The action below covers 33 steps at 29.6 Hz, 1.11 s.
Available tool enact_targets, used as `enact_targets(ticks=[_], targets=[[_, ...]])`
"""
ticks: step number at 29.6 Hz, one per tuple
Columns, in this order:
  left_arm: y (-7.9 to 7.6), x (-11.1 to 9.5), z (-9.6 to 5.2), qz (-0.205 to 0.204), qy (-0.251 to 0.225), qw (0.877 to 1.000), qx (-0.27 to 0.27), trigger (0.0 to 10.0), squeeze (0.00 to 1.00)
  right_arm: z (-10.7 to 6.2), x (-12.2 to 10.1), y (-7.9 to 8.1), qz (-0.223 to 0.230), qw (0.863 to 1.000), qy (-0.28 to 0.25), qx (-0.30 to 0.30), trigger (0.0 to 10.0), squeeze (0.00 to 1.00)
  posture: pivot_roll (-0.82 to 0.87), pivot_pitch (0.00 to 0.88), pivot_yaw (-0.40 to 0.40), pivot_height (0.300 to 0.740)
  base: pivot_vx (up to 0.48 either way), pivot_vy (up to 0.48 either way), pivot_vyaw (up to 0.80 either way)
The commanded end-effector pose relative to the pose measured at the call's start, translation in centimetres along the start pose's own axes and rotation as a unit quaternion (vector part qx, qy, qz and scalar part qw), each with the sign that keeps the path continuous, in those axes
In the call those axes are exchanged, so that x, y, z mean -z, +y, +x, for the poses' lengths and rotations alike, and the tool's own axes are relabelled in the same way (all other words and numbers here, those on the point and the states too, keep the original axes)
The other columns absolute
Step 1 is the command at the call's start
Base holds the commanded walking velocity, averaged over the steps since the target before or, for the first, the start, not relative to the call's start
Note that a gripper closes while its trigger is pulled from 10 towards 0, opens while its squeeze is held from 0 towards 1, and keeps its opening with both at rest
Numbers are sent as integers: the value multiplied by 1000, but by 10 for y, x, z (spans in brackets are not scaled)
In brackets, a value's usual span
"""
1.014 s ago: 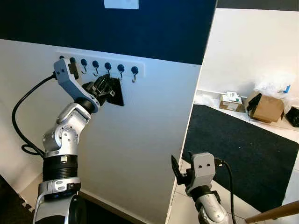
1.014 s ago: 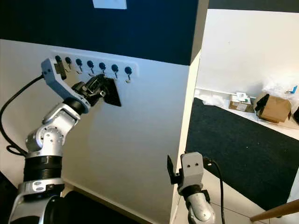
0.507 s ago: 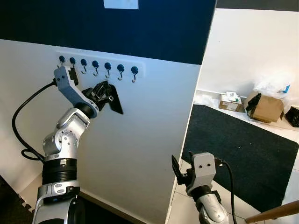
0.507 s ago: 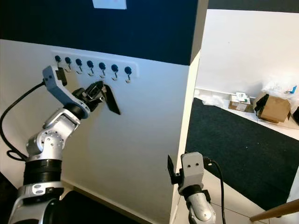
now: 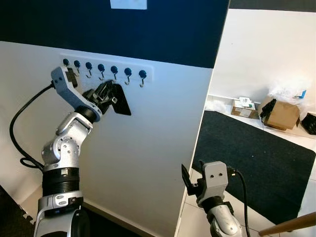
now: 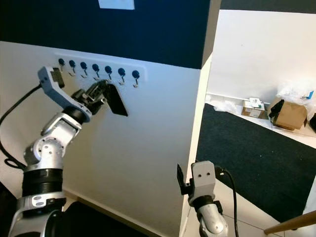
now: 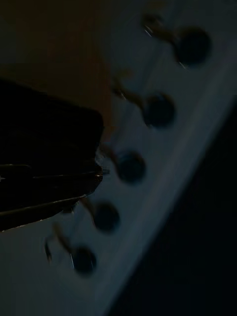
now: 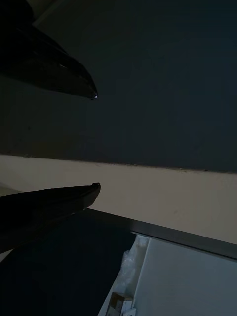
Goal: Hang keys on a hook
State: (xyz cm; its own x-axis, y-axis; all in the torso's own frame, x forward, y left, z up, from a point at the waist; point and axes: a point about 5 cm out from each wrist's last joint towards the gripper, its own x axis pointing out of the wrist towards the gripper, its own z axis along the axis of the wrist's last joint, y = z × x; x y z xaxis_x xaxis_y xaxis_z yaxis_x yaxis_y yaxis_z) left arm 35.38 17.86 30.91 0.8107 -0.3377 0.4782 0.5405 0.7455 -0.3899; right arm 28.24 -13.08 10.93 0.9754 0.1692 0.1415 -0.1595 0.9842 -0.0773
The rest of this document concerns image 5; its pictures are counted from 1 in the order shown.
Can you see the black floor object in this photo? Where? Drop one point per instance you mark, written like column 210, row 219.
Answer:
column 309, row 123

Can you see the white wall paper sheet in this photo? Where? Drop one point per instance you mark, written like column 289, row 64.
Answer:
column 128, row 4

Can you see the brown cardboard box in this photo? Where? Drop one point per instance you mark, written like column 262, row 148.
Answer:
column 284, row 116

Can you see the black foam floor mat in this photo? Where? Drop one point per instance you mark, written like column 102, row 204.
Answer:
column 12, row 219

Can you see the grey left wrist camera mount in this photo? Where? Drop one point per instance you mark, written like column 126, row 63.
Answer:
column 66, row 91

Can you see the small white green box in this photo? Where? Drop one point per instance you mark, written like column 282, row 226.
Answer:
column 243, row 106

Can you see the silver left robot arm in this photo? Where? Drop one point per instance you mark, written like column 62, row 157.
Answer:
column 66, row 143

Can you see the wooden rail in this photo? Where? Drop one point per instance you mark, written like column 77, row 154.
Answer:
column 291, row 223

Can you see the dark carpet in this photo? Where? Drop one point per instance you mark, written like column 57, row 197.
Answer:
column 247, row 153

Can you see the blue knob wall hook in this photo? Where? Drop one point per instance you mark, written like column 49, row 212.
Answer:
column 77, row 63
column 114, row 69
column 101, row 67
column 142, row 74
column 65, row 62
column 128, row 72
column 89, row 65

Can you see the crumpled white plastic wrap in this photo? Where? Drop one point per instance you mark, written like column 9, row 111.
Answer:
column 216, row 104

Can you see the clear plastic bag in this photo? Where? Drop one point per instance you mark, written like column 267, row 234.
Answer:
column 286, row 91

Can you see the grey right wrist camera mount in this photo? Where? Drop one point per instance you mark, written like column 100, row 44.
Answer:
column 215, row 177

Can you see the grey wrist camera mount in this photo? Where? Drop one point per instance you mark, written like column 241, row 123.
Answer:
column 66, row 91
column 215, row 177

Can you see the white hook rail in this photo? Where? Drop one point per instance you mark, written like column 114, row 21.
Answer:
column 133, row 63

